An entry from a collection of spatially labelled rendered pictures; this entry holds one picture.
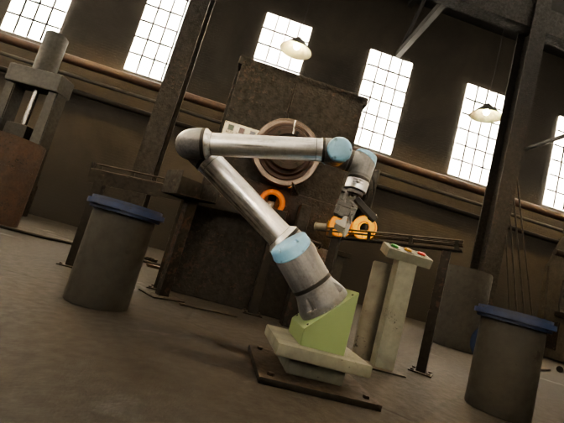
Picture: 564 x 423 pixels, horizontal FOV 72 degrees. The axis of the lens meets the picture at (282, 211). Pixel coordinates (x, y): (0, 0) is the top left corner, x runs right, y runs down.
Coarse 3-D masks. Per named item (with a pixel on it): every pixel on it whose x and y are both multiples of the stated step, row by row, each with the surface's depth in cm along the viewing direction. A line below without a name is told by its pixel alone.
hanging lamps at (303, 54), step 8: (288, 40) 709; (296, 40) 708; (280, 48) 741; (288, 48) 749; (296, 48) 733; (304, 48) 744; (288, 56) 762; (296, 56) 761; (304, 56) 754; (496, 64) 795; (488, 104) 773; (472, 112) 789; (480, 112) 797; (488, 112) 777; (496, 112) 777; (480, 120) 806; (488, 120) 799; (496, 120) 787
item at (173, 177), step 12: (168, 180) 228; (180, 180) 217; (192, 180) 244; (168, 192) 225; (180, 192) 239; (192, 192) 245; (204, 192) 246; (216, 192) 236; (192, 204) 231; (180, 216) 231; (192, 216) 232; (180, 228) 227; (180, 240) 228; (168, 252) 229; (180, 252) 228; (168, 264) 224; (168, 276) 224; (156, 288) 226; (168, 288) 225; (180, 300) 224
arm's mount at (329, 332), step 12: (348, 300) 132; (336, 312) 131; (348, 312) 132; (300, 324) 136; (312, 324) 129; (324, 324) 130; (336, 324) 130; (348, 324) 131; (300, 336) 130; (312, 336) 129; (324, 336) 129; (336, 336) 130; (348, 336) 131; (324, 348) 129; (336, 348) 130
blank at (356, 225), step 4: (360, 216) 246; (364, 216) 245; (356, 220) 247; (360, 220) 246; (364, 220) 244; (352, 224) 247; (356, 224) 246; (360, 224) 246; (368, 224) 243; (372, 224) 242; (376, 224) 243; (352, 228) 246; (356, 228) 245; (368, 228) 242; (372, 228) 241; (376, 228) 241; (360, 232) 244; (364, 232) 242; (356, 236) 244; (360, 236) 243; (364, 236) 242
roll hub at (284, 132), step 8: (288, 128) 262; (288, 136) 262; (296, 136) 262; (304, 136) 263; (272, 160) 258; (280, 160) 260; (288, 160) 260; (296, 160) 261; (280, 168) 261; (288, 168) 259; (296, 168) 262
